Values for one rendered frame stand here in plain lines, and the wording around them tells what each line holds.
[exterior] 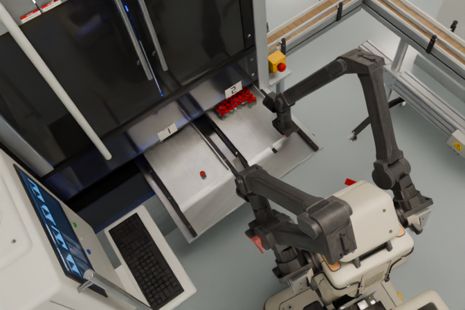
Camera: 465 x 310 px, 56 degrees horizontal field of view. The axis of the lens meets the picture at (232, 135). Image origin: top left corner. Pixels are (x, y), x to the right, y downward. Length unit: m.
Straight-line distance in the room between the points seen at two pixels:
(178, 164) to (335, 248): 1.04
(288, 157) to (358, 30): 1.86
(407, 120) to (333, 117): 0.48
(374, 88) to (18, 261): 1.07
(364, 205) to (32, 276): 0.87
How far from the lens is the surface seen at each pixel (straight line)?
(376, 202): 1.30
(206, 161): 1.92
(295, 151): 1.91
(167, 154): 1.97
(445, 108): 2.57
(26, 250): 1.20
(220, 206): 1.82
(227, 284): 2.64
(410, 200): 1.50
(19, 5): 1.24
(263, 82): 2.05
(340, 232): 1.04
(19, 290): 1.20
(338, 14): 2.33
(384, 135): 1.43
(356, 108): 3.12
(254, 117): 2.00
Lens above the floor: 2.57
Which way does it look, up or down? 59 degrees down
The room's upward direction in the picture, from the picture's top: 11 degrees counter-clockwise
